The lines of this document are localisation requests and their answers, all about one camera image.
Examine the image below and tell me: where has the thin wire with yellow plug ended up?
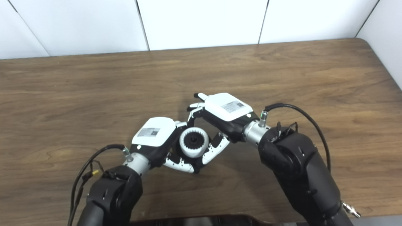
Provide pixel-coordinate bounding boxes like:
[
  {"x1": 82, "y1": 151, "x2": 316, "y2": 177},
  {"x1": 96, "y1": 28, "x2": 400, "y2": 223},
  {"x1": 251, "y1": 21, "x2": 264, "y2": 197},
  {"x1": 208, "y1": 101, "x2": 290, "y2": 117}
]
[{"x1": 74, "y1": 160, "x2": 106, "y2": 201}]

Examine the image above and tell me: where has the thin black right wrist wire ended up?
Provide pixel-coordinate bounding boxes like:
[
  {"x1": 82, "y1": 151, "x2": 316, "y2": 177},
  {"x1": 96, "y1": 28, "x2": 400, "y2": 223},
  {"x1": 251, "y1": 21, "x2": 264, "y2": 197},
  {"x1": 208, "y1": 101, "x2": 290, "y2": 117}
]
[{"x1": 276, "y1": 122, "x2": 299, "y2": 140}]

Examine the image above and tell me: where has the silver plug on right forearm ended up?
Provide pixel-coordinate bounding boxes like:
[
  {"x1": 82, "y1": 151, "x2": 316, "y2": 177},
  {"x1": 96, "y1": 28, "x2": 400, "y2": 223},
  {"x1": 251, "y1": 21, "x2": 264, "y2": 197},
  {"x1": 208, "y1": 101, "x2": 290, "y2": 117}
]
[{"x1": 342, "y1": 202, "x2": 361, "y2": 218}]

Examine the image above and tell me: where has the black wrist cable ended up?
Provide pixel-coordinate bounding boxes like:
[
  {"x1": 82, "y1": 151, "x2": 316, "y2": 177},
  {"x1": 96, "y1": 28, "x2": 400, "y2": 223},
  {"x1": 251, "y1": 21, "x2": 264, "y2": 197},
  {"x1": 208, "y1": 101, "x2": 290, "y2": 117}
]
[
  {"x1": 259, "y1": 103, "x2": 332, "y2": 172},
  {"x1": 67, "y1": 144, "x2": 134, "y2": 226}
]

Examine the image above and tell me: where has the round black stepped part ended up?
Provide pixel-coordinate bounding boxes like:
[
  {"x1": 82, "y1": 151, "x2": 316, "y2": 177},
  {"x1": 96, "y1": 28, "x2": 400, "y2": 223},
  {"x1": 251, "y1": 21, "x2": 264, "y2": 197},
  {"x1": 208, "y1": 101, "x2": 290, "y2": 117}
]
[{"x1": 172, "y1": 131, "x2": 211, "y2": 173}]

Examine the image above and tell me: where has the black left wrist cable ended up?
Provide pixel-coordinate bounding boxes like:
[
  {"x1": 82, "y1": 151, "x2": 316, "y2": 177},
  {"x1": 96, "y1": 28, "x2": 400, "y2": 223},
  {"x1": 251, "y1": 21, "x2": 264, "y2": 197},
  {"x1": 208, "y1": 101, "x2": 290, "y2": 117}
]
[{"x1": 67, "y1": 144, "x2": 134, "y2": 226}]

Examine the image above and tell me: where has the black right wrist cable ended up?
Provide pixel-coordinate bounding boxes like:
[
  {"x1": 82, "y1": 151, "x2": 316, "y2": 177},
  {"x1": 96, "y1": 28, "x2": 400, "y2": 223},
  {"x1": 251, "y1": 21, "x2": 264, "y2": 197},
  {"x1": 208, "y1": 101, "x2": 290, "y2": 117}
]
[{"x1": 259, "y1": 103, "x2": 332, "y2": 172}]

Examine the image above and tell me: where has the white toothed ring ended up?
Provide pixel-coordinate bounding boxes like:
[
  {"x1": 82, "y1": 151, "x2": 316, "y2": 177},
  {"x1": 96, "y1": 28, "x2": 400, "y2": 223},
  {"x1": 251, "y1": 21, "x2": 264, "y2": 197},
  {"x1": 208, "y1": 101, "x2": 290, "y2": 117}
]
[{"x1": 179, "y1": 127, "x2": 209, "y2": 158}]

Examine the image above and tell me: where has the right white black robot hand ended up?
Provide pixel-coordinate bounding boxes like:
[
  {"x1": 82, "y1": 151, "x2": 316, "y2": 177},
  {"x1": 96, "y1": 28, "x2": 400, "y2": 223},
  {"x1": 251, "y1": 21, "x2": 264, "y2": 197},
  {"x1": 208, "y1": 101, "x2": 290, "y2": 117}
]
[{"x1": 187, "y1": 92, "x2": 259, "y2": 165}]

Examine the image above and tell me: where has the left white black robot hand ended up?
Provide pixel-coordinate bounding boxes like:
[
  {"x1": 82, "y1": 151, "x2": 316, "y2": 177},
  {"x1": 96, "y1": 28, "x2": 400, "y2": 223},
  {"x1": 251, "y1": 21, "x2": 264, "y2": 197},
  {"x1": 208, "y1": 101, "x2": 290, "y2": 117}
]
[{"x1": 129, "y1": 117, "x2": 201, "y2": 174}]

